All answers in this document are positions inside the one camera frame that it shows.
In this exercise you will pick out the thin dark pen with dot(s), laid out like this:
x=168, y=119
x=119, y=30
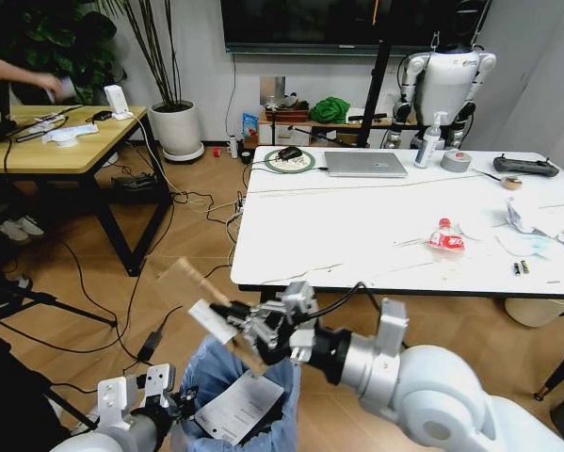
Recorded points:
x=486, y=174

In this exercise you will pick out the white wheeled pot tray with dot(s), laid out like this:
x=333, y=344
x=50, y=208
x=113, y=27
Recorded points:
x=183, y=155

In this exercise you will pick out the crushed bottle red label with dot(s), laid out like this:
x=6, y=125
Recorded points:
x=446, y=240

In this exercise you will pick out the black chair leg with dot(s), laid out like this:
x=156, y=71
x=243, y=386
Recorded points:
x=559, y=365

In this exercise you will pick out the wooden table black frame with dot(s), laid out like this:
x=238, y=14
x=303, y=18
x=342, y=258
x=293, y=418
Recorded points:
x=65, y=157

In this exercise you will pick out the black stand pole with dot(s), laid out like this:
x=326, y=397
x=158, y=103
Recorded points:
x=375, y=80

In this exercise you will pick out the white humanoid robot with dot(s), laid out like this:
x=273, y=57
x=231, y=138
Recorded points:
x=448, y=80

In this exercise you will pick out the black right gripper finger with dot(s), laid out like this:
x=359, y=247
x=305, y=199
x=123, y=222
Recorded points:
x=262, y=339
x=236, y=311

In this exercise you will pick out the small white bottle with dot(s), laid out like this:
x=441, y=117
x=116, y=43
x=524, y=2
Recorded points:
x=233, y=147

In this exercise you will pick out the round green-rimmed mouse pad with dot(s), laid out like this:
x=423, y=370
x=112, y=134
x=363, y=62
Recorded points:
x=307, y=164

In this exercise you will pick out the black handheld controller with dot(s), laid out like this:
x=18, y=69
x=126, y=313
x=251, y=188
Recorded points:
x=521, y=166

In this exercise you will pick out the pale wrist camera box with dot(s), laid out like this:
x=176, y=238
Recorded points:
x=300, y=299
x=161, y=379

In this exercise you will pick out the black wall television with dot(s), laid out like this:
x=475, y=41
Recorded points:
x=310, y=23

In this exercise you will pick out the blue face mask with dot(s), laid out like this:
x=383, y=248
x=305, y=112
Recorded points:
x=526, y=246

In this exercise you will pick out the small black adapter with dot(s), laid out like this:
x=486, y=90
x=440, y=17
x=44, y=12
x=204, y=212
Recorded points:
x=102, y=116

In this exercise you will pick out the white plant pot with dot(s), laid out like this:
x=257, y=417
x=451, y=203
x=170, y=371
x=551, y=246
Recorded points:
x=175, y=127

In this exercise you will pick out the white paper booklet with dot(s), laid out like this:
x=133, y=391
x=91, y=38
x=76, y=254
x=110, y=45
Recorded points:
x=239, y=407

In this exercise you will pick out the tall thin-stemmed plant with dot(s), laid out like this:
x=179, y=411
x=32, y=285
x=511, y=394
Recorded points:
x=156, y=52

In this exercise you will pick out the white paper sheet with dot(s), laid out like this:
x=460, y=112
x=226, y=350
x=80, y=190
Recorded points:
x=67, y=92

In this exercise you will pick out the silver laptop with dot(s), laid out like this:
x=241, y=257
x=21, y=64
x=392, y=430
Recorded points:
x=364, y=164

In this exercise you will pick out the black power brick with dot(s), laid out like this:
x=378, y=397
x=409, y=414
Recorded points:
x=149, y=346

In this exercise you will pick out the person's forearm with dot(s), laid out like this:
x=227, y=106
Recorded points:
x=8, y=68

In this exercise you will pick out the trash bin with blue liner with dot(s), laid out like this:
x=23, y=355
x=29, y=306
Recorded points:
x=281, y=400

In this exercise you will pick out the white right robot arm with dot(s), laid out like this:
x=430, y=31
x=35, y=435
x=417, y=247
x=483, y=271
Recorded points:
x=432, y=391

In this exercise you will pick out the white shoe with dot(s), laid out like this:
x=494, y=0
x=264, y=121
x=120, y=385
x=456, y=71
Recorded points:
x=14, y=230
x=31, y=225

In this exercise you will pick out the low wooden shelf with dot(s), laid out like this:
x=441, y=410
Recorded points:
x=281, y=134

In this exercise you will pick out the blue printed box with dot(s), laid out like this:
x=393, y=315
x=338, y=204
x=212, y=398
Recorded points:
x=250, y=126

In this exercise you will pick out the white upright charger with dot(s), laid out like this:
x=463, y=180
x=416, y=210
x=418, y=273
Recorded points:
x=117, y=101

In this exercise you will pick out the black computer mouse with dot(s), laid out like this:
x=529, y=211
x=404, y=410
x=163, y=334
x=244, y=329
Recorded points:
x=290, y=153

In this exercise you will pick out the black tripod leg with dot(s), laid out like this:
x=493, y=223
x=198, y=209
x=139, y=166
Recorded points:
x=51, y=306

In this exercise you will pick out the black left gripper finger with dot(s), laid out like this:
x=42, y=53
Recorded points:
x=187, y=396
x=186, y=414

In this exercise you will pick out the small brown tape roll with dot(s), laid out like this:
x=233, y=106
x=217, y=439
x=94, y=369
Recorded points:
x=512, y=182

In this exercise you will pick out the metal wall panel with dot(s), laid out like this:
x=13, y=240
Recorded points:
x=273, y=89

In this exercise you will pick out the white marble table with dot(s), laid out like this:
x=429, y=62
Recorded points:
x=338, y=235

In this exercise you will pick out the green cloth bundle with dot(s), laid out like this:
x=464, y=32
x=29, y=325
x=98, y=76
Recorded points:
x=327, y=110

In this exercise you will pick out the crumpled silver wrapper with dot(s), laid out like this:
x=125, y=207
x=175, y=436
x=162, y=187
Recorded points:
x=519, y=216

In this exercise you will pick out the grey duct tape roll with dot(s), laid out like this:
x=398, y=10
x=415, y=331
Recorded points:
x=456, y=162

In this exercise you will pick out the leafy green plant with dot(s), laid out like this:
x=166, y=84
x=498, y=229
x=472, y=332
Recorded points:
x=60, y=33

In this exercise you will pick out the clear pump bottle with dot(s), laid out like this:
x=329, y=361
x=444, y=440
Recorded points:
x=427, y=146

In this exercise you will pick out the white round bin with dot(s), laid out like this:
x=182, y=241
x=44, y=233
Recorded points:
x=538, y=311

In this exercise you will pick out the brown basket with items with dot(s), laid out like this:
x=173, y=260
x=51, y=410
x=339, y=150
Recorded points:
x=286, y=113

